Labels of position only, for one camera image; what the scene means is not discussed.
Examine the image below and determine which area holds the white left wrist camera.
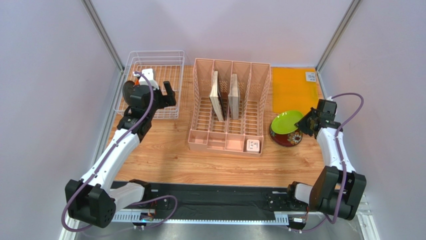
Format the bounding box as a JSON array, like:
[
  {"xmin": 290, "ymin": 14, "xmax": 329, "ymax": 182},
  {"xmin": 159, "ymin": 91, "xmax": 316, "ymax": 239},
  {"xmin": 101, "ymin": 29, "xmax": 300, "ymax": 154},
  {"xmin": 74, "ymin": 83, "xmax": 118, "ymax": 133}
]
[{"xmin": 132, "ymin": 68, "xmax": 160, "ymax": 90}]

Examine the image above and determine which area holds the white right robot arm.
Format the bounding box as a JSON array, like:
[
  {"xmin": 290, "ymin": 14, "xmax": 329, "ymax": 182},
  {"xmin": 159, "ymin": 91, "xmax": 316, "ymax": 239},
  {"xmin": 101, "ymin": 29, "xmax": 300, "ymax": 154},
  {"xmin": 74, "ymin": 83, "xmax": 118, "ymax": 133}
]
[{"xmin": 287, "ymin": 99, "xmax": 367, "ymax": 220}]

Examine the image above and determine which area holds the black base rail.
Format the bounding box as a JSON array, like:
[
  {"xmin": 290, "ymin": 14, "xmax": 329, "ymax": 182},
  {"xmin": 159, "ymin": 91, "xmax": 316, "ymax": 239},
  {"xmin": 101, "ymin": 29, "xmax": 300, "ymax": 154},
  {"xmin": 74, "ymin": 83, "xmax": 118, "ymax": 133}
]
[{"xmin": 113, "ymin": 183, "xmax": 309, "ymax": 226}]

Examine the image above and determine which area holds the green plate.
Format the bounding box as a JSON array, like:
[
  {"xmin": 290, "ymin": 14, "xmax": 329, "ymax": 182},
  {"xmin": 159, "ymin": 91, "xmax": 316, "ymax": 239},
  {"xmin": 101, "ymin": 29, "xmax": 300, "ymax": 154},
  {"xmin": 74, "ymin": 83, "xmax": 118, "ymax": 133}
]
[{"xmin": 270, "ymin": 110, "xmax": 304, "ymax": 135}]

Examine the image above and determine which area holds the left wooden board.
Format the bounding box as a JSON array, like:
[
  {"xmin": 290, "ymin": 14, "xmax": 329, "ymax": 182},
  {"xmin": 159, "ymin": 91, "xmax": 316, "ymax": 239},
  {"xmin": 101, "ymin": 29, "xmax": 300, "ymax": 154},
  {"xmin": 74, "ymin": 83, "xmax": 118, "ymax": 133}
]
[{"xmin": 209, "ymin": 70, "xmax": 225, "ymax": 122}]

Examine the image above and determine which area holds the wooden board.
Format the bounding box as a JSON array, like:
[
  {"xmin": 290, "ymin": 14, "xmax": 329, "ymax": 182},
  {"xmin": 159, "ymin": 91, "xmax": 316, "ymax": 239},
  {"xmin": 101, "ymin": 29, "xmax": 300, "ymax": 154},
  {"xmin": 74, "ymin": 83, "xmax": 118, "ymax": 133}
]
[
  {"xmin": 209, "ymin": 70, "xmax": 225, "ymax": 122},
  {"xmin": 228, "ymin": 73, "xmax": 240, "ymax": 120}
]

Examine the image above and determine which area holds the dark teal plate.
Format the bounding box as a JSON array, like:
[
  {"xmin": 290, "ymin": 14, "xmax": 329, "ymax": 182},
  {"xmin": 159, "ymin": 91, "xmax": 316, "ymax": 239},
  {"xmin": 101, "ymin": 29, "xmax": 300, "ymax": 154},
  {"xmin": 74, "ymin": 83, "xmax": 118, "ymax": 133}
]
[{"xmin": 122, "ymin": 80, "xmax": 135, "ymax": 105}]

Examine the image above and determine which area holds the orange mat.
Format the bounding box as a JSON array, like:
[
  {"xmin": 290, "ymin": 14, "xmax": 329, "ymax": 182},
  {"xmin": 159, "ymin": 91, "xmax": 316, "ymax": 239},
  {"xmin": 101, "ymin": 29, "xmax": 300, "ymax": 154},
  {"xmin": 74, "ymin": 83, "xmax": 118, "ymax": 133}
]
[{"xmin": 272, "ymin": 67, "xmax": 319, "ymax": 115}]

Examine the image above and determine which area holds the white power socket cube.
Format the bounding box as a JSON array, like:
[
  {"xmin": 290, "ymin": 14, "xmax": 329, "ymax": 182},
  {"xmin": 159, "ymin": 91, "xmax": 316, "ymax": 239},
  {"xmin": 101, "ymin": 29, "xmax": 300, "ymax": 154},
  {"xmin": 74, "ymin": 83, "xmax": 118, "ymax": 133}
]
[{"xmin": 245, "ymin": 139, "xmax": 261, "ymax": 154}]

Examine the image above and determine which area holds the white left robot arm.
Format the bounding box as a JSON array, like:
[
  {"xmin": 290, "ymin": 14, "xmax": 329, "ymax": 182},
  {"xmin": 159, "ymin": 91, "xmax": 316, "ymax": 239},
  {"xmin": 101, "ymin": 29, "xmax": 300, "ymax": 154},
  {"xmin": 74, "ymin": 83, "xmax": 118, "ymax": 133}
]
[{"xmin": 61, "ymin": 80, "xmax": 177, "ymax": 232}]

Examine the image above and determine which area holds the red floral plate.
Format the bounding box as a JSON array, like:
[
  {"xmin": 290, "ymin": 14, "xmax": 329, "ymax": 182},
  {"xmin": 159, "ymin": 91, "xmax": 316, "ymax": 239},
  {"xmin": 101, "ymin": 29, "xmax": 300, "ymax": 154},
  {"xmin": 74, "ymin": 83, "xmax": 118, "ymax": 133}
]
[{"xmin": 269, "ymin": 128, "xmax": 303, "ymax": 147}]

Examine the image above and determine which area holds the right wooden board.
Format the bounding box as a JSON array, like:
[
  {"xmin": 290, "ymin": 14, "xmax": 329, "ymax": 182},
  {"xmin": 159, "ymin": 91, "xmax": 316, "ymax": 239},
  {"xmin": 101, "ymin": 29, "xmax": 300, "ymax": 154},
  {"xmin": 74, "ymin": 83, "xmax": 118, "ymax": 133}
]
[{"xmin": 228, "ymin": 73, "xmax": 240, "ymax": 120}]

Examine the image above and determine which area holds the white label sticker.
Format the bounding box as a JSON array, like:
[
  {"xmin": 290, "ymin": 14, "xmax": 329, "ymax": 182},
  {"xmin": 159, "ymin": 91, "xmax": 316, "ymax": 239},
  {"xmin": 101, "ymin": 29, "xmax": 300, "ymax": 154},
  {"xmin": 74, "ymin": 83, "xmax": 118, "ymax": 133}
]
[{"xmin": 305, "ymin": 71, "xmax": 317, "ymax": 83}]

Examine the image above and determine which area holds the pink plastic file organizer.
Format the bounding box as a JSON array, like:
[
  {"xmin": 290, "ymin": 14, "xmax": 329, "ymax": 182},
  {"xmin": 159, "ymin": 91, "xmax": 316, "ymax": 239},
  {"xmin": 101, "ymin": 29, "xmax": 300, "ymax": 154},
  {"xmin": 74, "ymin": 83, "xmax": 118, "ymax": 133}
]
[{"xmin": 188, "ymin": 58, "xmax": 271, "ymax": 157}]

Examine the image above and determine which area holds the white wire dish rack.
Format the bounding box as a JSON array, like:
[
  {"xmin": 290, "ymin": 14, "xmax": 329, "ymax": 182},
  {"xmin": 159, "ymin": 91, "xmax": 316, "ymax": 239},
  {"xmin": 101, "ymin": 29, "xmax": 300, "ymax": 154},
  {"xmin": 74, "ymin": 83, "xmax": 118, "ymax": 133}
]
[{"xmin": 114, "ymin": 50, "xmax": 185, "ymax": 119}]

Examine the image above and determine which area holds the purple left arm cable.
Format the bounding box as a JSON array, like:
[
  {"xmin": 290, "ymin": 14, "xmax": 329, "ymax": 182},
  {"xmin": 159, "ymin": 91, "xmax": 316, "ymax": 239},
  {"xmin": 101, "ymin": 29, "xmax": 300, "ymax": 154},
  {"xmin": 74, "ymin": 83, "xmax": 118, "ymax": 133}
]
[{"xmin": 61, "ymin": 70, "xmax": 178, "ymax": 233}]

